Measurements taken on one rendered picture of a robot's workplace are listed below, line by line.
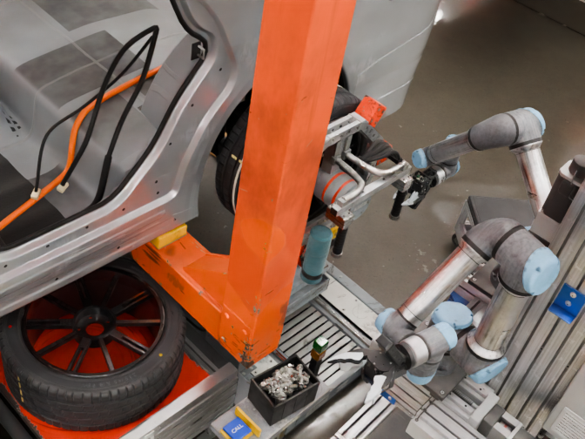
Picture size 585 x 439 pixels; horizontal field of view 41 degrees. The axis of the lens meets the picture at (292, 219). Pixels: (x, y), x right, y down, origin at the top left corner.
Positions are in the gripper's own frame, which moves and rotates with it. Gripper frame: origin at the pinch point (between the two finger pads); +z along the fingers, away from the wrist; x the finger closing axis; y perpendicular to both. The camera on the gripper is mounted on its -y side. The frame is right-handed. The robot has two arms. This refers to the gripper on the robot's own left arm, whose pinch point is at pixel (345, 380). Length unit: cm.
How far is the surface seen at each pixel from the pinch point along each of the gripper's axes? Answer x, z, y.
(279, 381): 49, -18, 60
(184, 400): 71, 7, 76
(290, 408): 44, -19, 69
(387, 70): 129, -122, 2
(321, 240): 85, -59, 39
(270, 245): 54, -14, 2
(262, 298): 58, -14, 26
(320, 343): 51, -35, 51
